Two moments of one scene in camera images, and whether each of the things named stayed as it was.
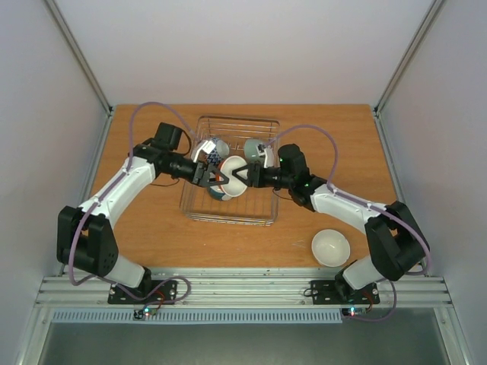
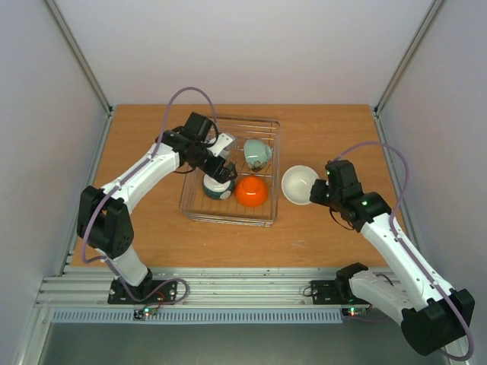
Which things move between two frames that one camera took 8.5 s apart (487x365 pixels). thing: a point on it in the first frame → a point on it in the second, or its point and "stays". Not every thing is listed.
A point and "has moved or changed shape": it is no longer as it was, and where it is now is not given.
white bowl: (330, 247) has moved or changed shape
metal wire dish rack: (258, 205) stays
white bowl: (235, 186) → (250, 192)
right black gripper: (254, 175) → (317, 194)
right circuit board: (353, 310) stays
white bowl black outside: (216, 192) stays
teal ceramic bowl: (251, 151) stays
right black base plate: (339, 292) stays
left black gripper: (199, 173) → (214, 172)
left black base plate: (151, 292) stays
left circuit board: (141, 313) stays
